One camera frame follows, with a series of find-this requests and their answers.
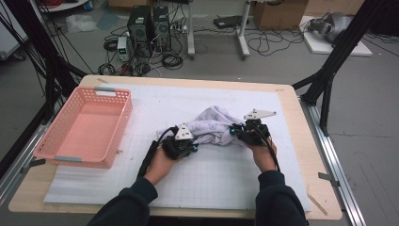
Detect white foam mat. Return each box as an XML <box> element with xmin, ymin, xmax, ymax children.
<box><xmin>42</xmin><ymin>83</ymin><xmax>313</xmax><ymax>212</ymax></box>

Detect pink plastic basket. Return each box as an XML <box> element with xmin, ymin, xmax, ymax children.
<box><xmin>32</xmin><ymin>86</ymin><xmax>134</xmax><ymax>169</ymax></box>

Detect coiled black cable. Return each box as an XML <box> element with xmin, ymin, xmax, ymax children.
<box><xmin>161</xmin><ymin>51</ymin><xmax>184</xmax><ymax>71</ymax></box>
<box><xmin>97</xmin><ymin>62</ymin><xmax>117</xmax><ymax>76</ymax></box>

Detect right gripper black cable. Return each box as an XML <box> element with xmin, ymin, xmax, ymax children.
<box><xmin>250</xmin><ymin>121</ymin><xmax>281</xmax><ymax>173</ymax></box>

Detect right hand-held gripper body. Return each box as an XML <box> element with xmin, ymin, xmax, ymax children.
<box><xmin>236</xmin><ymin>108</ymin><xmax>278</xmax><ymax>146</ymax></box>

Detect person's left hand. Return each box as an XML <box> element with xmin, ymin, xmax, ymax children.
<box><xmin>144</xmin><ymin>147</ymin><xmax>178</xmax><ymax>186</ymax></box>

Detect clear plastic bag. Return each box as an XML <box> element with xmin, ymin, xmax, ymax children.
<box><xmin>65</xmin><ymin>13</ymin><xmax>98</xmax><ymax>34</ymax></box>

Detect black metal frame stand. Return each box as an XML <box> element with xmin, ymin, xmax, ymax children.
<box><xmin>291</xmin><ymin>0</ymin><xmax>390</xmax><ymax>137</ymax></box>
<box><xmin>0</xmin><ymin>0</ymin><xmax>88</xmax><ymax>125</ymax></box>

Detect grey metal bracket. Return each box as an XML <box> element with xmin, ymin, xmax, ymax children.
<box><xmin>317</xmin><ymin>171</ymin><xmax>342</xmax><ymax>187</ymax></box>
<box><xmin>20</xmin><ymin>158</ymin><xmax>47</xmax><ymax>174</ymax></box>

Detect lilac printed towel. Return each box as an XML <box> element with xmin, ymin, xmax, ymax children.
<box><xmin>156</xmin><ymin>105</ymin><xmax>252</xmax><ymax>148</ymax></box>

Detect white cabinet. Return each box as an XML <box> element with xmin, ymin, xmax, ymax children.
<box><xmin>0</xmin><ymin>0</ymin><xmax>29</xmax><ymax>60</ymax></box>

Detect aluminium rail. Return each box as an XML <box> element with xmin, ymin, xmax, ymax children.
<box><xmin>0</xmin><ymin>123</ymin><xmax>51</xmax><ymax>205</ymax></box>
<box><xmin>299</xmin><ymin>97</ymin><xmax>367</xmax><ymax>226</ymax></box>

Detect flat black device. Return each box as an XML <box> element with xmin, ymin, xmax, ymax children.
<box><xmin>213</xmin><ymin>14</ymin><xmax>250</xmax><ymax>30</ymax></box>

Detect small white power supply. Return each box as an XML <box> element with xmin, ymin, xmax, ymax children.
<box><xmin>117</xmin><ymin>36</ymin><xmax>130</xmax><ymax>62</ymax></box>

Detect white desk leg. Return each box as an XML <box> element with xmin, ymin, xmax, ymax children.
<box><xmin>186</xmin><ymin>0</ymin><xmax>196</xmax><ymax>60</ymax></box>
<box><xmin>236</xmin><ymin>0</ymin><xmax>252</xmax><ymax>60</ymax></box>

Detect loose black floor cables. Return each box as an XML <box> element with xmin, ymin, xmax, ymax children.
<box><xmin>246</xmin><ymin>27</ymin><xmax>310</xmax><ymax>57</ymax></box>

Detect grey helmet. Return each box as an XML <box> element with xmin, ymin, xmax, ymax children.
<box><xmin>307</xmin><ymin>11</ymin><xmax>354</xmax><ymax>43</ymax></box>

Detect round white table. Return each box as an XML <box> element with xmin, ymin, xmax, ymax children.
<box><xmin>37</xmin><ymin>0</ymin><xmax>90</xmax><ymax>13</ymax></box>

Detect white floor board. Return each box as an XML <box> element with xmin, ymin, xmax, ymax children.
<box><xmin>299</xmin><ymin>15</ymin><xmax>374</xmax><ymax>57</ymax></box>

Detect black computer tower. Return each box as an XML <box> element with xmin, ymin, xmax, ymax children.
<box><xmin>126</xmin><ymin>5</ymin><xmax>154</xmax><ymax>59</ymax></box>
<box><xmin>152</xmin><ymin>6</ymin><xmax>172</xmax><ymax>53</ymax></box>

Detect brown cardboard box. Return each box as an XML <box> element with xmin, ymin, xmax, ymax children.
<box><xmin>252</xmin><ymin>0</ymin><xmax>310</xmax><ymax>31</ymax></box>

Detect person's right hand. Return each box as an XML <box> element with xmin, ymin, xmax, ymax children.
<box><xmin>246</xmin><ymin>139</ymin><xmax>279</xmax><ymax>173</ymax></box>

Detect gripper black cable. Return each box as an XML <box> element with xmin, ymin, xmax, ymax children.
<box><xmin>137</xmin><ymin>126</ymin><xmax>180</xmax><ymax>178</ymax></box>
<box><xmin>250</xmin><ymin>121</ymin><xmax>281</xmax><ymax>173</ymax></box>

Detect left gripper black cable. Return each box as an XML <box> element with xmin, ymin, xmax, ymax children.
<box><xmin>137</xmin><ymin>126</ymin><xmax>180</xmax><ymax>178</ymax></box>

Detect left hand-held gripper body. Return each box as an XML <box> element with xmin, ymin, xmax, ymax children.
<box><xmin>161</xmin><ymin>122</ymin><xmax>196</xmax><ymax>161</ymax></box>

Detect teal floor sheet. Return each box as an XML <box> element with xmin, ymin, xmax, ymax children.
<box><xmin>96</xmin><ymin>10</ymin><xmax>121</xmax><ymax>31</ymax></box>

